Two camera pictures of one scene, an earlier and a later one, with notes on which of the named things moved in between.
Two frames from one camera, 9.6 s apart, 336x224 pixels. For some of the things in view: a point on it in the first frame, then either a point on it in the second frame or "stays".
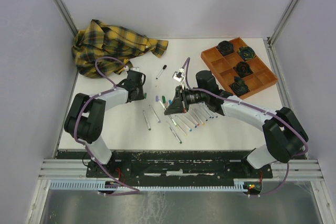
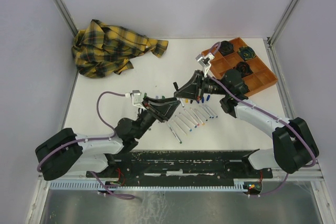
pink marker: x=193 y=119 stays
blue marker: x=189 y=121 stays
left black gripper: x=140 y=96 to x=163 y=112
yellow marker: x=198 y=117 stays
